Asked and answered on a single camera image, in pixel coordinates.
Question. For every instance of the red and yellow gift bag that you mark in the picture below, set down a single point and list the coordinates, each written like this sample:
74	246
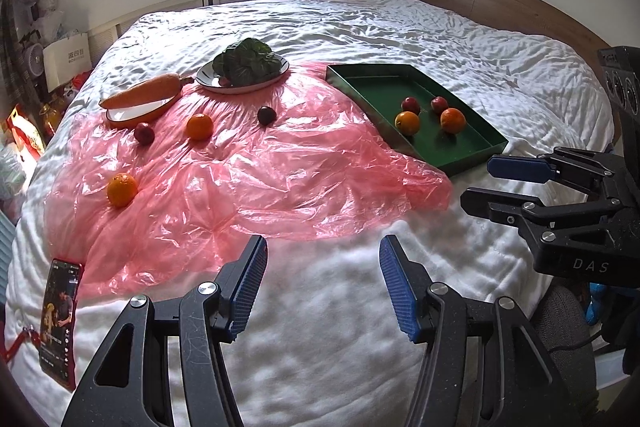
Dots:
25	129

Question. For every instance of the orange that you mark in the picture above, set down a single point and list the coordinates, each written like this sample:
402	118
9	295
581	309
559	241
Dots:
407	122
452	120
199	127
122	190

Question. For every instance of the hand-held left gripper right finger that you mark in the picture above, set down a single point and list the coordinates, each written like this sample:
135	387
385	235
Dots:
400	287

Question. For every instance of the blue object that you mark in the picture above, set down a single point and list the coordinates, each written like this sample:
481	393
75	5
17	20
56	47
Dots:
595	304

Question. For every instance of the orange juice bottle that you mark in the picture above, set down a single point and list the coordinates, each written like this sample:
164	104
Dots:
49	119

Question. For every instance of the light blue ribbed suitcase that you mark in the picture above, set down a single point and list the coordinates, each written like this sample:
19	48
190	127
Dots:
6	252

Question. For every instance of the bed with white duvet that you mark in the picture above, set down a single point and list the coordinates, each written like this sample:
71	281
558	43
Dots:
325	32

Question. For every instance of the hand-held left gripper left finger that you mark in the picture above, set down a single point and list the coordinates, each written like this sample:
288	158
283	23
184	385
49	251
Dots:
245	287

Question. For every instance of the carrot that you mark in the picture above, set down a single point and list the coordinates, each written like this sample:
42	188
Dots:
140	92

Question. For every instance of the clear plastic bags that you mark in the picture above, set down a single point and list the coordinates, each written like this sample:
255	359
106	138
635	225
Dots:
10	172

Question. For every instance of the pink plastic sheet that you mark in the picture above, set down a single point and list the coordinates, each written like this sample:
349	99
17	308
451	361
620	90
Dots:
250	187

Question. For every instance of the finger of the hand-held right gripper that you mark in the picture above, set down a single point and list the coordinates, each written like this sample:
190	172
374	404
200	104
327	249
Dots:
505	209
520	168

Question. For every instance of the white paper bag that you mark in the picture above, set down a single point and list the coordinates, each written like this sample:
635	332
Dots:
67	59

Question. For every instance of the dark grey round cushion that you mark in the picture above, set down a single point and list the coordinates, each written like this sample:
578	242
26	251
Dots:
565	327

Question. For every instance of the dark red plum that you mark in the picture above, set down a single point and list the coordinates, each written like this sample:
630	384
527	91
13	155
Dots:
144	133
411	103
266	115
439	104

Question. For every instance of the green metal tray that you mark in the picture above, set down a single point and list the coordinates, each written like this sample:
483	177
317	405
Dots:
430	127

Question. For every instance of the orange-rimmed white plate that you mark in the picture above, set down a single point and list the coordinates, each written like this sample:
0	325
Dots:
135	114

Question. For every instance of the dark-rimmed white plate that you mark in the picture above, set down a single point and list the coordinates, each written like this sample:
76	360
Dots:
207	79

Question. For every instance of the smartphone with red case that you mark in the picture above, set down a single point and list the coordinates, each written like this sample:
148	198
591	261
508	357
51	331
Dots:
60	322

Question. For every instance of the spinach bunch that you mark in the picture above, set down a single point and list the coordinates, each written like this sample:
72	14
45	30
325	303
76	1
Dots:
245	62

